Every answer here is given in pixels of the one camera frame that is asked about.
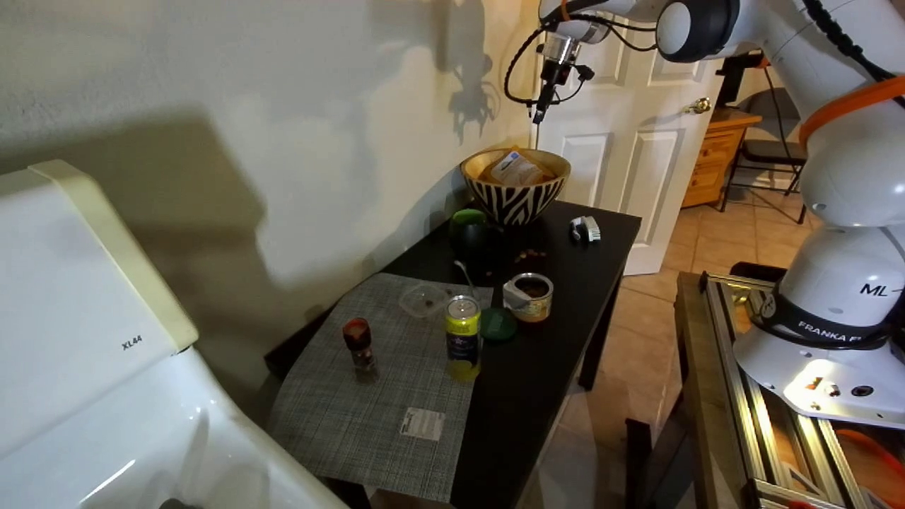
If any dark green cup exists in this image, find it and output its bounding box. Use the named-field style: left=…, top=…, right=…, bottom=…
left=446, top=207, right=495, bottom=259

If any red cap spice bottle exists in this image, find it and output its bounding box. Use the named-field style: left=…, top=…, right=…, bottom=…
left=338, top=317, right=382, bottom=385

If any round tub with dark contents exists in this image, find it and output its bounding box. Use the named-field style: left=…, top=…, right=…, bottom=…
left=501, top=268, right=556, bottom=324

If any black chair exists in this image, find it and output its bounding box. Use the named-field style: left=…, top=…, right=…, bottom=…
left=712, top=51, right=820, bottom=227

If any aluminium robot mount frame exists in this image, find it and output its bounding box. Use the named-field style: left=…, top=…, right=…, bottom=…
left=669, top=268, right=905, bottom=509

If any grey woven placemat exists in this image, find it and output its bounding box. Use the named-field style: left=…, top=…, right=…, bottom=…
left=266, top=272, right=497, bottom=507

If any black side table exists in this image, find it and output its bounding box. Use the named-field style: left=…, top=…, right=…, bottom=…
left=263, top=197, right=645, bottom=509

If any white panel door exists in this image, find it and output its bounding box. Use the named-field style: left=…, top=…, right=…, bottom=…
left=538, top=0, right=729, bottom=279

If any small white card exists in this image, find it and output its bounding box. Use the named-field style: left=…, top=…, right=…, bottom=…
left=396, top=403, right=446, bottom=443

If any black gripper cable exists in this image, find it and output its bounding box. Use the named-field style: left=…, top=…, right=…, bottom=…
left=501, top=7, right=662, bottom=106

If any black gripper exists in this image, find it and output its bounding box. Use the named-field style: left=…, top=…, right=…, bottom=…
left=528, top=7, right=593, bottom=126

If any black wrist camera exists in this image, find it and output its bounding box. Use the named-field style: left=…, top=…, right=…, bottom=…
left=565, top=60, right=597, bottom=91

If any zebra pattern wooden bowl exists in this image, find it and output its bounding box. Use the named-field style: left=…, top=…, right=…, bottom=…
left=457, top=145, right=574, bottom=229

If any green round lid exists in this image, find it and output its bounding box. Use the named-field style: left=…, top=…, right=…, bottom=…
left=477, top=306, right=519, bottom=345

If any wooden cabinet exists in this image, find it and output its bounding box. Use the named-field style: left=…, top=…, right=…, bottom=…
left=679, top=106, right=762, bottom=212

